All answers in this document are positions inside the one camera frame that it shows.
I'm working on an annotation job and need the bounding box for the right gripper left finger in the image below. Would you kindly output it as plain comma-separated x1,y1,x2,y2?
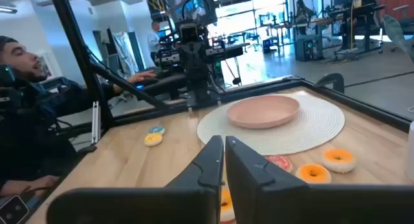
47,135,224,224

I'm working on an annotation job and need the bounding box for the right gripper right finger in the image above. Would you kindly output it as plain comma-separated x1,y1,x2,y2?
225,135,414,224

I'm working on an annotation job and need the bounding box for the small pink sprinkled donut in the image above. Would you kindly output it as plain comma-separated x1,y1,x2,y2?
265,155,294,173

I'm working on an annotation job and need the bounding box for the small red-orange frosted donut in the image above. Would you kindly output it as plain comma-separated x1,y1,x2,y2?
220,188,236,224

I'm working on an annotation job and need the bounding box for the small yellow frosted donut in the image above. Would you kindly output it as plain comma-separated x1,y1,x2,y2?
144,133,164,148

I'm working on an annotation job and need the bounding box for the small blue frosted donut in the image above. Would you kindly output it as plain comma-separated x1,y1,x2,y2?
147,125,166,136

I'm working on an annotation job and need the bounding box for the black equipment desk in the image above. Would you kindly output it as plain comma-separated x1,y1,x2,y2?
154,39,250,69

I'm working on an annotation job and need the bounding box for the person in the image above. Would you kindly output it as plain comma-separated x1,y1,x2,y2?
294,0,314,36
0,35,159,199
147,20,162,67

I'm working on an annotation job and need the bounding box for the white round woven placemat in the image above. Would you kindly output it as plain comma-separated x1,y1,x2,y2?
196,90,346,156

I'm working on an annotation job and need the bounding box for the light pink plate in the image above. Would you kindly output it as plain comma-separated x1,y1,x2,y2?
226,94,301,129

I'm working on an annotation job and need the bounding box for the black computer tower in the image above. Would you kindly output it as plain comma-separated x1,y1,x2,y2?
294,34,324,62

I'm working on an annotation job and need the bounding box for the black smartphone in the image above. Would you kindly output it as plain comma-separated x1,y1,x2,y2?
0,194,30,224

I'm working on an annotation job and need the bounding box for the black workbench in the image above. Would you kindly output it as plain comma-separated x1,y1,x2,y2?
271,3,386,62

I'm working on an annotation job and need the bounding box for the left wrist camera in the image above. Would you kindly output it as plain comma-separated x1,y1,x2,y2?
179,22,201,44

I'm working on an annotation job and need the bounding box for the black aluminium rig frame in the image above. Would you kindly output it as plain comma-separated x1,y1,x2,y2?
48,0,413,134

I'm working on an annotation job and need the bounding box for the silver aluminium bracket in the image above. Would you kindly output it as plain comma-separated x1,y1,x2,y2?
91,100,102,144

